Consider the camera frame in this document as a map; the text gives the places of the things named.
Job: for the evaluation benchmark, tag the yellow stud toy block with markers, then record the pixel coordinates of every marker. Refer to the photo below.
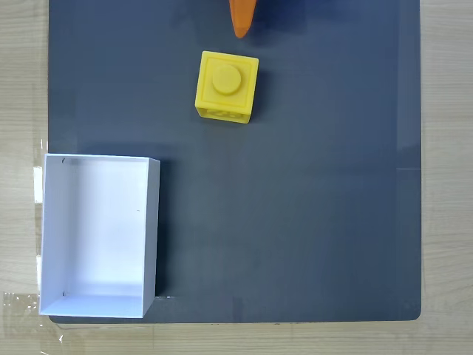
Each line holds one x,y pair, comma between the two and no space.
226,87

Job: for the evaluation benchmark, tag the white open cardboard box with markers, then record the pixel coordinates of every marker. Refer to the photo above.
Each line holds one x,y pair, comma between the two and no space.
99,236

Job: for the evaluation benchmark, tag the dark grey table mat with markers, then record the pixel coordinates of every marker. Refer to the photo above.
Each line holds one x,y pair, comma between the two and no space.
295,222

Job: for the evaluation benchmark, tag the clear tape strip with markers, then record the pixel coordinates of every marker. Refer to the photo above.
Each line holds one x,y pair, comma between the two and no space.
38,185
26,318

